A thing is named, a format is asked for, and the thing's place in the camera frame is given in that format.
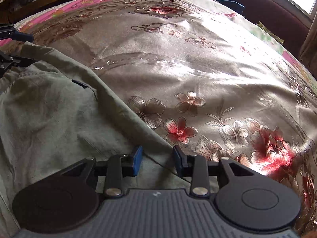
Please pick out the beige curtain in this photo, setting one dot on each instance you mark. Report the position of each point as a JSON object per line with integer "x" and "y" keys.
{"x": 307, "y": 54}

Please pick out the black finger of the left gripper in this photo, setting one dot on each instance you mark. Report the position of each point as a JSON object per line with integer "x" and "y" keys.
{"x": 8, "y": 31}
{"x": 9, "y": 61}

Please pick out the floral satin bedspread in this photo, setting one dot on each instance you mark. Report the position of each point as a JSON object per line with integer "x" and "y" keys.
{"x": 261, "y": 103}

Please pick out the dark maroon sofa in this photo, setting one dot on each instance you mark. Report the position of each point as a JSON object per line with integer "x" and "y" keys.
{"x": 282, "y": 18}

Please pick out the olive green pants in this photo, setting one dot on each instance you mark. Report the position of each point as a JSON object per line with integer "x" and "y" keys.
{"x": 94, "y": 100}

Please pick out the blue item on sofa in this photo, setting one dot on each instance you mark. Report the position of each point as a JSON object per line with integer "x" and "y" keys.
{"x": 237, "y": 7}

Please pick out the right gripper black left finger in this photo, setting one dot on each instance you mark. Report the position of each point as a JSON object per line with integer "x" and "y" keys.
{"x": 70, "y": 197}

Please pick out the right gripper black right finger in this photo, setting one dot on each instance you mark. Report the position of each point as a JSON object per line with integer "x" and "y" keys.
{"x": 242, "y": 196}

